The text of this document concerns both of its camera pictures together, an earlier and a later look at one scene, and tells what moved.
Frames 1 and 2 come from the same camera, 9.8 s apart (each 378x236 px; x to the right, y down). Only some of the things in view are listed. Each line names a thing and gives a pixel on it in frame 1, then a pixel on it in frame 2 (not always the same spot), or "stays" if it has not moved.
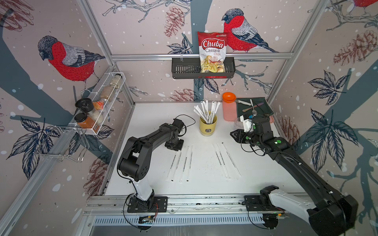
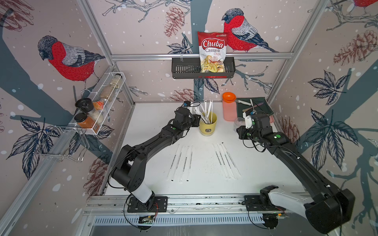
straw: [190, 163] stays
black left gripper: [179, 147] -> [196, 122]
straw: [171, 165] stays
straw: [223, 161] stays
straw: [231, 159] stays
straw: [176, 165] -> [180, 180]
